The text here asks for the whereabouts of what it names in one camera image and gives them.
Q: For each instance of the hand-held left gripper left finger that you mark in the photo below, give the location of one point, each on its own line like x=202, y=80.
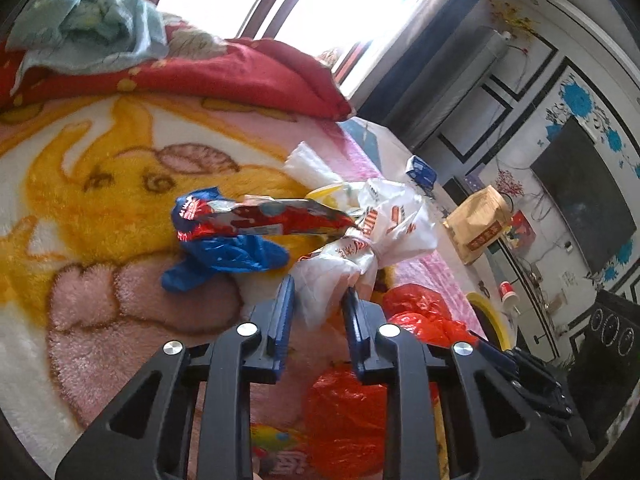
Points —
x=284, y=320

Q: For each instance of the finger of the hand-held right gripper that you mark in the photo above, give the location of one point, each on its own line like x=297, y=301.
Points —
x=494, y=356

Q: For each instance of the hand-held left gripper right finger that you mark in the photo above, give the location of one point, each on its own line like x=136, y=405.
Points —
x=351, y=325

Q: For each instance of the red plastic bag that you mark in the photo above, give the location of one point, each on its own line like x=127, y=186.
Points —
x=350, y=410

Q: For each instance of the white printed plastic bag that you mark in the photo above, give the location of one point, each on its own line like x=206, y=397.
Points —
x=400, y=220

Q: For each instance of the yellow snack packet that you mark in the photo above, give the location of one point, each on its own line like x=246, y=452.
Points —
x=325, y=192

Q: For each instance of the yellow chair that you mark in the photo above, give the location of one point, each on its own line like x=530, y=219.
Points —
x=492, y=316

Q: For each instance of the red paper cup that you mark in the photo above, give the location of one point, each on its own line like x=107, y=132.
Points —
x=507, y=291

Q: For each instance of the black cabinet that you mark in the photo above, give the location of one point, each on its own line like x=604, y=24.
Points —
x=610, y=340

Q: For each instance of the blue plastic bag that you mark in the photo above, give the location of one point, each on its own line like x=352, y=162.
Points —
x=225, y=257

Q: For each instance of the red snack packet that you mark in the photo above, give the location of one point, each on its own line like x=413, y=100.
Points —
x=280, y=220

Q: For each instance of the colourful printed wrapper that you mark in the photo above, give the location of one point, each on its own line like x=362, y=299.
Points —
x=275, y=442

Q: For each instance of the red box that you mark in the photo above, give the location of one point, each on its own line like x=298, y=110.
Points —
x=522, y=230

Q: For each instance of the brown paper bag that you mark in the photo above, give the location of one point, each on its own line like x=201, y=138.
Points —
x=480, y=222

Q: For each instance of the white tied plastic bundle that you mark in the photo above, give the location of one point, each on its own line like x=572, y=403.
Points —
x=310, y=165

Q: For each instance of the blue tissue pack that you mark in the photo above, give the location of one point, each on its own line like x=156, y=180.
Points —
x=421, y=171

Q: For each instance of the black television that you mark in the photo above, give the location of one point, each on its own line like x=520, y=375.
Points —
x=585, y=200

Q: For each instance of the pink and yellow printed blanket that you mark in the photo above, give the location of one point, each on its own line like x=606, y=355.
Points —
x=100, y=185

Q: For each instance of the red quilt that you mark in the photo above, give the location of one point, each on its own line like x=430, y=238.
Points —
x=240, y=70

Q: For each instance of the grey standing air conditioner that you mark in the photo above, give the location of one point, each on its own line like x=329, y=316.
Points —
x=450, y=85

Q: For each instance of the yellow artificial flowers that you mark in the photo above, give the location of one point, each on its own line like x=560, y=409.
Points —
x=512, y=15

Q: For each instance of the light blue cloth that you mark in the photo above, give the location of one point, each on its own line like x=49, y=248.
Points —
x=100, y=25

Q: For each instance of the wooden window frame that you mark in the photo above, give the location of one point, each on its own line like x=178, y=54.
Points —
x=260, y=15

